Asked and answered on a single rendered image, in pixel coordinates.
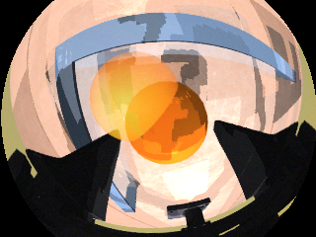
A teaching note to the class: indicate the clear low walls with blue edges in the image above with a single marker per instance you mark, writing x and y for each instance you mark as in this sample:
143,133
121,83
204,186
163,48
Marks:
86,68

